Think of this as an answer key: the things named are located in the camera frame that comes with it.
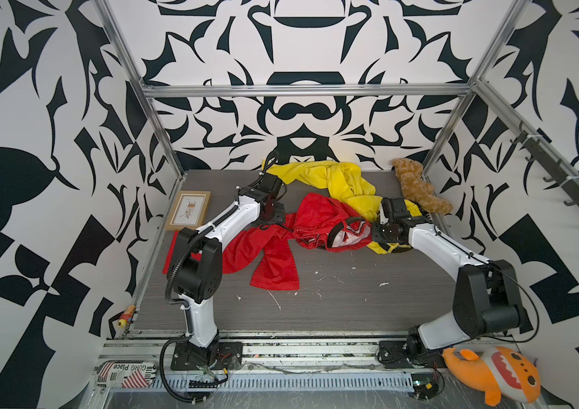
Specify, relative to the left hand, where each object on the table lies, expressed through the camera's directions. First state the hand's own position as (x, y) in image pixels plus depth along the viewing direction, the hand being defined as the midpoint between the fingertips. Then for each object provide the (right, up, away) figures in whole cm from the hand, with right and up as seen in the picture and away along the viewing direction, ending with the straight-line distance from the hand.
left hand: (271, 214), depth 93 cm
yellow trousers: (+31, +12, +18) cm, 38 cm away
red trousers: (+18, -3, -1) cm, 18 cm away
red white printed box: (-38, -42, -24) cm, 61 cm away
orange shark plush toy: (+60, -38, -28) cm, 76 cm away
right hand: (+38, -5, -1) cm, 39 cm away
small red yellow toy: (-46, -33, -10) cm, 57 cm away
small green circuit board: (+44, -46, -22) cm, 67 cm away
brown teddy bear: (+58, +9, +11) cm, 60 cm away
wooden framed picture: (-35, +1, +13) cm, 37 cm away
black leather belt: (+24, -4, -5) cm, 24 cm away
